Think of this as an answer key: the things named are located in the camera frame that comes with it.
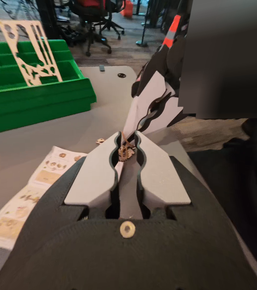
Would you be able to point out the black office chair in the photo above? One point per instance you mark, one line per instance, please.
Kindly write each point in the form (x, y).
(92, 22)

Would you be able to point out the small dark desk clip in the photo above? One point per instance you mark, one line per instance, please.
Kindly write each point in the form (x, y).
(101, 68)

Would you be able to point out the flat wooden model side plate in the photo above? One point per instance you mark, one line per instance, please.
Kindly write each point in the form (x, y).
(100, 141)

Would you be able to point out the wooden cutout parts sheet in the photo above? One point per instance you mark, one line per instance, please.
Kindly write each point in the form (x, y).
(14, 44)

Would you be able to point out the orange traffic cone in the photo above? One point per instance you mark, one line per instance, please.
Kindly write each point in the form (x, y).
(171, 31)

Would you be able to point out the stacked green plastic bins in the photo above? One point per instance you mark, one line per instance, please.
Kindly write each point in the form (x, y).
(40, 106)

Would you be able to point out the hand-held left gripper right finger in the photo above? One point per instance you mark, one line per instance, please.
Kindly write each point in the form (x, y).
(164, 181)

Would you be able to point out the red bag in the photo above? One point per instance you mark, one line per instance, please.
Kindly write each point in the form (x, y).
(92, 3)

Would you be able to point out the wooden gear axle assembly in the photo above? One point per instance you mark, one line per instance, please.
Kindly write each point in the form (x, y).
(125, 154)

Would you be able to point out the paper assembly instruction sheet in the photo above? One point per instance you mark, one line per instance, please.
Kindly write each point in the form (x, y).
(17, 204)

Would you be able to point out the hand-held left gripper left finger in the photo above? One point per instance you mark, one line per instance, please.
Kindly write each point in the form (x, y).
(90, 181)

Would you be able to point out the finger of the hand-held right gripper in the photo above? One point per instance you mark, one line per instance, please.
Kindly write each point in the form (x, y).
(169, 111)
(142, 99)

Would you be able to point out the small orange bag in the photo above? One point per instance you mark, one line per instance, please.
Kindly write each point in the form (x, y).
(126, 9)

